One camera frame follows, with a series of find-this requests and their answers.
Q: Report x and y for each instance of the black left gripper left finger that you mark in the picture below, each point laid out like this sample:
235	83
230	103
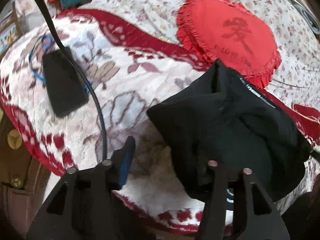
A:
80	206

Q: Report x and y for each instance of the floral white bed sheet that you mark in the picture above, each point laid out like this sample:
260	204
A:
296	80

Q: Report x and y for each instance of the white red floral plush blanket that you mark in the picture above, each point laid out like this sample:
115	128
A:
130	71

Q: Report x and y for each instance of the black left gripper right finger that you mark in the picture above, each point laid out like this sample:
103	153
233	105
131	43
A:
238	207

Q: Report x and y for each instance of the black smartphone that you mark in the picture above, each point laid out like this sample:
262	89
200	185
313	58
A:
65	89

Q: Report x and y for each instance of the black pants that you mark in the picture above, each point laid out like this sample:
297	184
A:
221	117

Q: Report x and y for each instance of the red heart-shaped ruffled cushion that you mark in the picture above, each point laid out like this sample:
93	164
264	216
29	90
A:
221	29

